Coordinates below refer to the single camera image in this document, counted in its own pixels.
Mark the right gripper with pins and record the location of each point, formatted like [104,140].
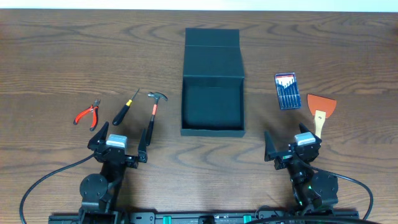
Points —
[271,149]

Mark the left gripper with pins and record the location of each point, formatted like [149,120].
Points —
[116,156]

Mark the black yellow screwdriver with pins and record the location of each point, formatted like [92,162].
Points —
[120,116]

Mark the blue screwdriver set case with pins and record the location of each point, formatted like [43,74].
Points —
[287,91]

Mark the red handled pliers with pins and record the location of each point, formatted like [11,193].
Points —
[92,109]

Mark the orange scraper wooden handle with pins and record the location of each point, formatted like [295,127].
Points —
[321,108]

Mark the small claw hammer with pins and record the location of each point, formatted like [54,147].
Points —
[156,96]

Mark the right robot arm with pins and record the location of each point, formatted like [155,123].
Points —
[315,192]

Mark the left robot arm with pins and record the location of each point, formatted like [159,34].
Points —
[100,191]

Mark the dark green open box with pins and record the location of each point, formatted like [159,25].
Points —
[212,84]

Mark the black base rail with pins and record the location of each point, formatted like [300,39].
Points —
[167,218]

